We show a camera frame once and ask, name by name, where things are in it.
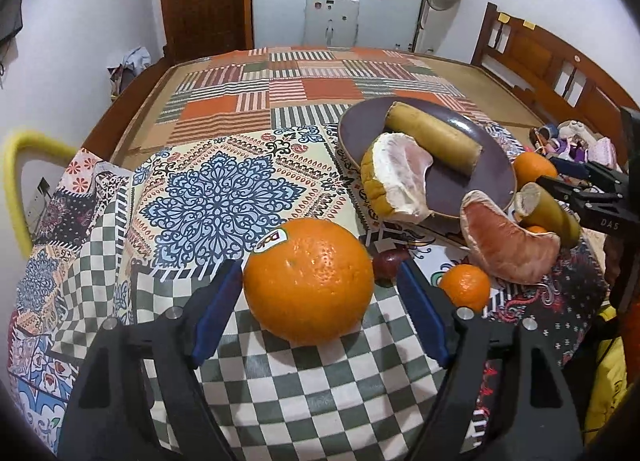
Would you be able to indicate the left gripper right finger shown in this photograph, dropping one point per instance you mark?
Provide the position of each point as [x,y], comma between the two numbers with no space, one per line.
[534,417]

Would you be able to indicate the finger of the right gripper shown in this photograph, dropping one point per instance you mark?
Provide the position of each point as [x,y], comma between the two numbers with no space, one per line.
[601,176]
[583,202]

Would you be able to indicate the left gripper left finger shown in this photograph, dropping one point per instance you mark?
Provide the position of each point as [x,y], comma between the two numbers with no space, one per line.
[109,416]

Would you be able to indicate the medium orange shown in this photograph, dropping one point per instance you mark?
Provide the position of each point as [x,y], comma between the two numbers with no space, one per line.
[529,166]

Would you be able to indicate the sugarcane piece off plate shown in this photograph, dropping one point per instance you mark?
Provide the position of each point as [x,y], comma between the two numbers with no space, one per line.
[534,206]

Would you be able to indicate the peeled pink pomelo segment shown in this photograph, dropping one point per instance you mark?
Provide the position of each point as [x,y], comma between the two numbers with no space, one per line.
[503,248]

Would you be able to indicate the small mandarin orange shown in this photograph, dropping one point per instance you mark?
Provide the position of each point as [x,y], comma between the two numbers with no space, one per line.
[467,286]

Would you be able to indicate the large orange with sticker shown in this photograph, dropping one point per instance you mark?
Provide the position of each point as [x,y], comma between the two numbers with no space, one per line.
[308,281]

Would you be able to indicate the pile of toys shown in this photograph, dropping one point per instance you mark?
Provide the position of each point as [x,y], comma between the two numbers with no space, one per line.
[574,142]

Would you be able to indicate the wooden headboard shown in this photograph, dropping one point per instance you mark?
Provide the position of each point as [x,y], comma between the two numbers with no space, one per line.
[551,77]

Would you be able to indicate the yellow bag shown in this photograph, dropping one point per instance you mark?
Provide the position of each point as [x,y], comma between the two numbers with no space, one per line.
[610,377]

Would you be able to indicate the dark purple plate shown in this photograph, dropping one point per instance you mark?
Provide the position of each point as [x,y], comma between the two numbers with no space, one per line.
[445,187]

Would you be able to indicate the sugarcane piece on plate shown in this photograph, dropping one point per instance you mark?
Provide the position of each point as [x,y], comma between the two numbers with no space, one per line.
[446,143]

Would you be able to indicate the dark red grape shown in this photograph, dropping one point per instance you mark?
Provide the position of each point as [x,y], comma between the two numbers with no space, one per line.
[386,265]

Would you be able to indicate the white standing fan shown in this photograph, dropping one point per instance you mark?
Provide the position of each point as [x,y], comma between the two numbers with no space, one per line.
[434,21]

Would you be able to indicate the small white cabinet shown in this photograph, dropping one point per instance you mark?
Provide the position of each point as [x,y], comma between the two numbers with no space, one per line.
[331,23]

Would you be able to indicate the striped patchwork bed blanket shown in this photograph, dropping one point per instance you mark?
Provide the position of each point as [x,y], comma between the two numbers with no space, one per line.
[282,87]

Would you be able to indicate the clothes pile by door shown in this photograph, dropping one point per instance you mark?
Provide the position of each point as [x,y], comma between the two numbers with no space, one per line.
[131,66]

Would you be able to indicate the wooden bed frame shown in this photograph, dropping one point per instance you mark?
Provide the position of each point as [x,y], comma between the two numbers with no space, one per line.
[121,132]

